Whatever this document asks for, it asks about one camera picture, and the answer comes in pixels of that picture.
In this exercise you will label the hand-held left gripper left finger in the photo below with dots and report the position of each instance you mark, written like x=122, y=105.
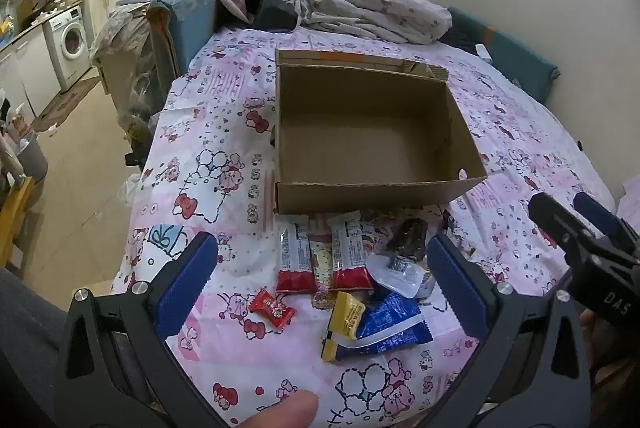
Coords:
x=186, y=288

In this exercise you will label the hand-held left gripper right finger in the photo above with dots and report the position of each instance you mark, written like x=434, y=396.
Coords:
x=461, y=290

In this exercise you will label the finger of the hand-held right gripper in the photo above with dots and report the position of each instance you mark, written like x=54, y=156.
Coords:
x=557, y=222
x=600, y=214

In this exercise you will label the clear plastic jelly cup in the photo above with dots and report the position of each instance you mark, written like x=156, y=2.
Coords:
x=390, y=275

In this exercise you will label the blue snack packet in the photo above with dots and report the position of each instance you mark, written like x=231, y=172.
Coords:
x=395, y=325

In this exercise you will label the clear packet of dark snack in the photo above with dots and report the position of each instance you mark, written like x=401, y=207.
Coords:
x=407, y=235

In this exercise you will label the red candy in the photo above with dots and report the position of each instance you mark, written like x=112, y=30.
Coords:
x=270, y=307

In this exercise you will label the red and white snack packet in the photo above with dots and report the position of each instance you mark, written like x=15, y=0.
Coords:
x=350, y=253
x=295, y=253

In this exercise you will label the yellow snack packet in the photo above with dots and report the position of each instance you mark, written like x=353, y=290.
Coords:
x=345, y=320

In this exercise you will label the beige wafer packet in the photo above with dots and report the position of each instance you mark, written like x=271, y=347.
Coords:
x=321, y=260

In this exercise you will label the brown cardboard box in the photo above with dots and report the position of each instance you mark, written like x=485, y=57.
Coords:
x=370, y=142

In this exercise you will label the person's right hand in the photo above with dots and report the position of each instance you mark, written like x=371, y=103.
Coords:
x=588, y=333

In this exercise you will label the person's left hand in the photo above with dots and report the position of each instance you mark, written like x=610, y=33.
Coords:
x=280, y=412

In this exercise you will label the pink printed bed sheet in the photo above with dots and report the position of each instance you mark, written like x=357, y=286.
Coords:
x=215, y=147

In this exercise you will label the person's dark trousers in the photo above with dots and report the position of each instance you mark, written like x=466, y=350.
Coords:
x=25, y=338

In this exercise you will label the teal headboard cushion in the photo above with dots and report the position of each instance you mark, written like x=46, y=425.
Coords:
x=505, y=52

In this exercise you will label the yellow stool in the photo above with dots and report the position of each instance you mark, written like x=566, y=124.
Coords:
x=15, y=218

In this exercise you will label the white tag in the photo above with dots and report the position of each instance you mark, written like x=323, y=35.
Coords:
x=483, y=51

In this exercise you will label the grey bin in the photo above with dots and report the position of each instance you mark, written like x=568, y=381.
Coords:
x=32, y=157

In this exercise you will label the brown floor rug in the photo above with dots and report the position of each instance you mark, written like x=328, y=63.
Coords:
x=70, y=101

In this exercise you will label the clear plastic bag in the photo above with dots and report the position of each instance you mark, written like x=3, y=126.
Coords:
x=125, y=52

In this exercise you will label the white kitchen cabinet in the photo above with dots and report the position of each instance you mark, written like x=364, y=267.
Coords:
x=22, y=67

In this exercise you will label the white washing machine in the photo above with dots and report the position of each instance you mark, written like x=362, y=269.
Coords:
x=70, y=37

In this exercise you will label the grey printed quilt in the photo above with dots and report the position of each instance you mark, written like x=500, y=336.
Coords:
x=370, y=7

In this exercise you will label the dark bag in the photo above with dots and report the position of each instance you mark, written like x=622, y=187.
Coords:
x=270, y=10

